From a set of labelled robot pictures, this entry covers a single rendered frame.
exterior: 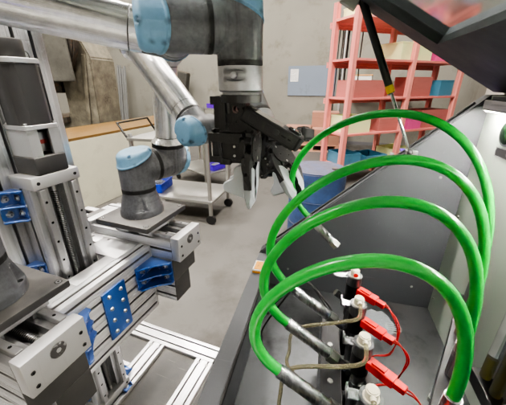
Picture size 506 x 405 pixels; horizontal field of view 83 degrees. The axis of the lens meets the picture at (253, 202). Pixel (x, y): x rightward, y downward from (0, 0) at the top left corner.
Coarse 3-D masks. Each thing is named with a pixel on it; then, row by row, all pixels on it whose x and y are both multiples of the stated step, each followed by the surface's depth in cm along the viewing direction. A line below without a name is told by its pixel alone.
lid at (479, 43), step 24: (384, 0) 61; (408, 0) 55; (432, 0) 49; (456, 0) 45; (480, 0) 41; (504, 0) 38; (408, 24) 62; (432, 24) 59; (456, 24) 52; (480, 24) 45; (504, 24) 39; (432, 48) 66; (456, 48) 57; (480, 48) 51; (504, 48) 45; (480, 72) 62; (504, 72) 54
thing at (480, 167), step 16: (368, 112) 52; (384, 112) 50; (400, 112) 48; (416, 112) 47; (336, 128) 56; (448, 128) 45; (464, 144) 44; (480, 160) 44; (480, 176) 45; (304, 208) 67
